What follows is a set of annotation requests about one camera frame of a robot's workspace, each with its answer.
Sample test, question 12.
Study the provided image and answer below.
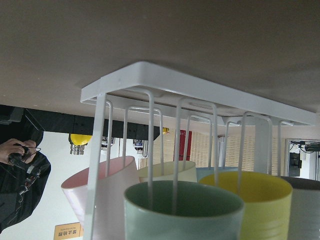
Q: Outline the green cup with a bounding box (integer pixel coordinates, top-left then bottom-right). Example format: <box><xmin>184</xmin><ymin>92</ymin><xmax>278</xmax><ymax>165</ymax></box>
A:
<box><xmin>124</xmin><ymin>180</ymin><xmax>244</xmax><ymax>240</ymax></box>

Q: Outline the cream cup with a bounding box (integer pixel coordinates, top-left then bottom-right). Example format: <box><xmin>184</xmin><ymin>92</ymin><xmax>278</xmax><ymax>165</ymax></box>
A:
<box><xmin>137</xmin><ymin>161</ymin><xmax>197</xmax><ymax>183</ymax></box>

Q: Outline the light blue cup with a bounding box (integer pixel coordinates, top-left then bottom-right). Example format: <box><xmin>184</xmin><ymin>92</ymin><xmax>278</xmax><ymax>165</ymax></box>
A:
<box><xmin>196</xmin><ymin>166</ymin><xmax>238</xmax><ymax>183</ymax></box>

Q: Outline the pink cup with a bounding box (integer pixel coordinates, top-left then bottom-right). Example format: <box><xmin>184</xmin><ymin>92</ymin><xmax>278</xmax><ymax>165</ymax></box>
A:
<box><xmin>61</xmin><ymin>156</ymin><xmax>140</xmax><ymax>240</ymax></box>

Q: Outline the yellow cup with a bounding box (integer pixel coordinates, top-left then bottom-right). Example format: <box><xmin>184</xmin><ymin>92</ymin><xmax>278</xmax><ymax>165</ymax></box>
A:
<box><xmin>199</xmin><ymin>171</ymin><xmax>293</xmax><ymax>240</ymax></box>

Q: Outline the grey-white cup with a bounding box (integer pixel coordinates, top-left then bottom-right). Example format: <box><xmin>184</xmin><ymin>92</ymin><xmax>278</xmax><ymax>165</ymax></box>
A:
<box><xmin>281</xmin><ymin>176</ymin><xmax>320</xmax><ymax>240</ymax></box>

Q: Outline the person in black jacket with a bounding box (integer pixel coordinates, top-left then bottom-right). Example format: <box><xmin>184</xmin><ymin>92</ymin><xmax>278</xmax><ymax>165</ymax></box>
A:
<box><xmin>0</xmin><ymin>115</ymin><xmax>51</xmax><ymax>231</ymax></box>

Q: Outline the white wire cup rack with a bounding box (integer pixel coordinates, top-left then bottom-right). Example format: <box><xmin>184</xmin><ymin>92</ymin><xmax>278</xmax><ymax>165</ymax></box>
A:
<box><xmin>80</xmin><ymin>60</ymin><xmax>319</xmax><ymax>240</ymax></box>

